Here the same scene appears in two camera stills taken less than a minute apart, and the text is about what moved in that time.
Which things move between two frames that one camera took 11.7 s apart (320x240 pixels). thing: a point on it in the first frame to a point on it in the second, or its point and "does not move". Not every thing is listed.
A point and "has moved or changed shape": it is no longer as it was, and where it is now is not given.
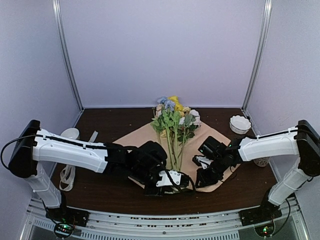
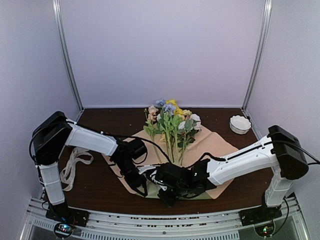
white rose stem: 188,120 to 181,125
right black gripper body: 214,175 to 180,191
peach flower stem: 158,122 to 150,129
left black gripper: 149,192 to 136,183
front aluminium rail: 224,225 does not move
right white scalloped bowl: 239,124 does not move
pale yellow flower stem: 175,118 to 186,113
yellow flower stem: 178,106 has moved or changed shape
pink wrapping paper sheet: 179,141 has moved or changed shape
